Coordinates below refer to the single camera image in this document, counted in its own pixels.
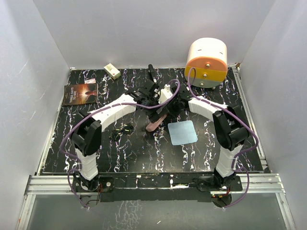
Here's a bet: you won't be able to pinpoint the pink glasses case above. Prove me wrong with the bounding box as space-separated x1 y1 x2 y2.
146 114 167 132

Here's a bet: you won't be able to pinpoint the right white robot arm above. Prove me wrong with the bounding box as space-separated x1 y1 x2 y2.
167 85 252 190

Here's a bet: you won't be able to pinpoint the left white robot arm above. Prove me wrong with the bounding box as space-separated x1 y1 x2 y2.
69 81 174 191

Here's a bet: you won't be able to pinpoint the black sunglasses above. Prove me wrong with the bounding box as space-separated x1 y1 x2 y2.
110 123 134 141

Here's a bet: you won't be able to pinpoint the black marker pen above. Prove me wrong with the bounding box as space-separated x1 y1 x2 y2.
148 64 157 83

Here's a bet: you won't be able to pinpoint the light blue cleaning cloth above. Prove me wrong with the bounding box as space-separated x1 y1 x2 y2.
168 120 198 146

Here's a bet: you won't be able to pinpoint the small cream box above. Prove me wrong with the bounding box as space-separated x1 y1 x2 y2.
104 63 121 80

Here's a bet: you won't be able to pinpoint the round drawer cabinet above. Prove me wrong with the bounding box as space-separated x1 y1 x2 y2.
184 37 228 88

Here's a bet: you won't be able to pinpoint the small pink card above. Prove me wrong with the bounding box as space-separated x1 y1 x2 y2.
84 79 96 84

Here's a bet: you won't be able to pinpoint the dark book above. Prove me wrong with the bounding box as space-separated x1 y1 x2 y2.
62 83 98 106

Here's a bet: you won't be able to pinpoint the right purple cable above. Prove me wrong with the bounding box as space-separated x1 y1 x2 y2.
187 67 259 208

